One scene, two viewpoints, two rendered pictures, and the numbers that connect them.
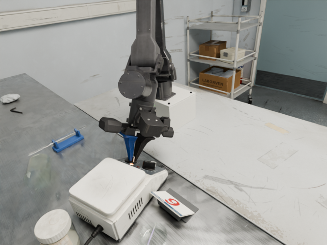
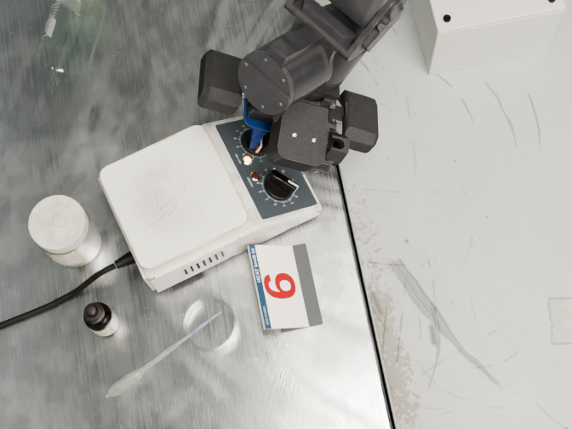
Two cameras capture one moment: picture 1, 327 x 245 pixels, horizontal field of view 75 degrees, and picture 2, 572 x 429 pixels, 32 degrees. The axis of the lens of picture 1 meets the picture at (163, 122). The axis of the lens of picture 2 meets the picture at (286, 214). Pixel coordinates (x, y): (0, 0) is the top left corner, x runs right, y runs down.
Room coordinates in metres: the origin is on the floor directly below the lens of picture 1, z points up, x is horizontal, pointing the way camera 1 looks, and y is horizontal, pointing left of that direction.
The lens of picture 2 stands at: (0.14, -0.17, 1.93)
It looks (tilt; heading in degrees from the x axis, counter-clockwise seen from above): 73 degrees down; 39
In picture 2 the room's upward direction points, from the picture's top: 9 degrees counter-clockwise
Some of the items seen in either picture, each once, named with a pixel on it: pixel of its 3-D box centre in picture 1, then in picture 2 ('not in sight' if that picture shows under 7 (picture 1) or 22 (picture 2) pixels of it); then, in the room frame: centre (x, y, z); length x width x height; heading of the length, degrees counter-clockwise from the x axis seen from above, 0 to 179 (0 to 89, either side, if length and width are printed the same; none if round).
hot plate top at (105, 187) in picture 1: (108, 182); (173, 196); (0.33, 0.13, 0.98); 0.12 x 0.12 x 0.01; 57
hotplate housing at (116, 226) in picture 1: (120, 188); (202, 198); (0.35, 0.11, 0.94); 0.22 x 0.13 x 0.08; 147
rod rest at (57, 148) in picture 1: (67, 139); not in sight; (0.60, 0.33, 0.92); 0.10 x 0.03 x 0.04; 136
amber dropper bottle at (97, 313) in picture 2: not in sight; (98, 317); (0.19, 0.14, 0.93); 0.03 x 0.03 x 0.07
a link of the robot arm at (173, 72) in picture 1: (162, 71); not in sight; (0.69, -0.01, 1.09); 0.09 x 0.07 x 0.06; 76
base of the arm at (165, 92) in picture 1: (162, 87); not in sight; (0.69, -0.01, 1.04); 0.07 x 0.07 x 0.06; 50
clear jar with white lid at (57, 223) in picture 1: (59, 235); (65, 232); (0.24, 0.22, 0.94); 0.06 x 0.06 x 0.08
